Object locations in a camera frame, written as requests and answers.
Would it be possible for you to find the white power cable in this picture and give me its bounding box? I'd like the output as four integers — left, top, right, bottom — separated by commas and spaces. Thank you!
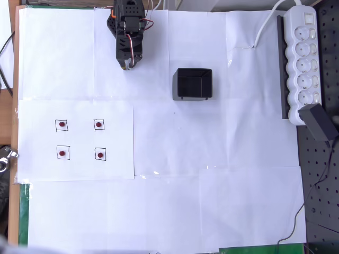
254, 0, 304, 49

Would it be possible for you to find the black power adapter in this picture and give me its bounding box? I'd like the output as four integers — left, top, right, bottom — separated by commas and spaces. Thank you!
298, 103, 337, 142

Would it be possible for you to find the black metal rail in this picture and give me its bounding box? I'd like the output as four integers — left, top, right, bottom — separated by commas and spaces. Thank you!
276, 14, 290, 120

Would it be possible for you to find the silver metal clamp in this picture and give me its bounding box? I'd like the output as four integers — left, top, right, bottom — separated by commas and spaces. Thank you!
0, 147, 19, 173

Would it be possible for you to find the red white servo wire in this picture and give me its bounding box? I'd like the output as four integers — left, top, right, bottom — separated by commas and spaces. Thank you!
126, 33, 136, 67
141, 17, 155, 31

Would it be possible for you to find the thin black cable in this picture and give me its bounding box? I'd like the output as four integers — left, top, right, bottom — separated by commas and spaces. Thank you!
276, 142, 335, 254

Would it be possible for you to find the black pegboard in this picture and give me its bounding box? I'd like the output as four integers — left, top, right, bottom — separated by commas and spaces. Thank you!
296, 0, 339, 254

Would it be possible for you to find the black box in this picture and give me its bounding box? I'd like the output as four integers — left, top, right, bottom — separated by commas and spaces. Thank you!
172, 67, 214, 102

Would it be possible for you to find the green cutting mat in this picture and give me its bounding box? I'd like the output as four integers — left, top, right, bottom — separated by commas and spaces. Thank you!
17, 4, 305, 254

